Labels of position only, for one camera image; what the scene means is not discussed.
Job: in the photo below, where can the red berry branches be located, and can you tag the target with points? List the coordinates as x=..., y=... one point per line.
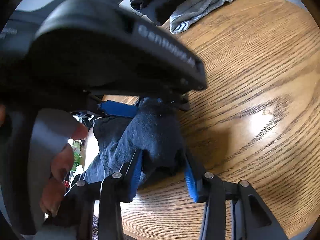
x=66, y=183

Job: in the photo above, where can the green plastic basket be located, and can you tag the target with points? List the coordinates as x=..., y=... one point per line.
x=77, y=158

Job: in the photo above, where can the grey ribbed knit garment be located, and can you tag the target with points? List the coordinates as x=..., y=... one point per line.
x=200, y=12

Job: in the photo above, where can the black folded garment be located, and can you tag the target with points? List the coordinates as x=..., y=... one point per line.
x=162, y=0

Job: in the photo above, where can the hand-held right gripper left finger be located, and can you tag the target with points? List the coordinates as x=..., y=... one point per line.
x=136, y=177

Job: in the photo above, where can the person's left hand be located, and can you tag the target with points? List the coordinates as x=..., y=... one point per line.
x=60, y=165

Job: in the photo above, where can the dark navy sweatpants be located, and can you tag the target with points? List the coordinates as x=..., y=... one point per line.
x=150, y=135

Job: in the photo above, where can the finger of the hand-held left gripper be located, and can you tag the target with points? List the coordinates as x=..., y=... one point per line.
x=117, y=108
x=182, y=103

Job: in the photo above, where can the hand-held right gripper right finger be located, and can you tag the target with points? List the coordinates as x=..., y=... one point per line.
x=190, y=182

